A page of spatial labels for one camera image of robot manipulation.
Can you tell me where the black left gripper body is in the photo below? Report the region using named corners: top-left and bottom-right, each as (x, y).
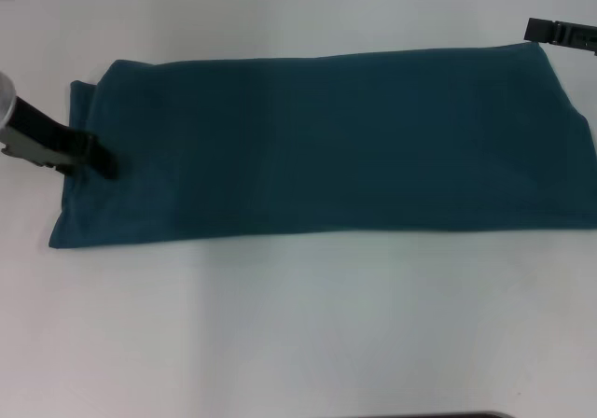
top-left (8, 94), bottom-right (97, 175)

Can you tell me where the teal blue printed t-shirt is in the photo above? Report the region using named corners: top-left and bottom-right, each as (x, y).
top-left (48, 41), bottom-right (597, 252)

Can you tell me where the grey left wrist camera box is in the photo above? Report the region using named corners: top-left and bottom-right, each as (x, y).
top-left (0, 124), bottom-right (75, 173)

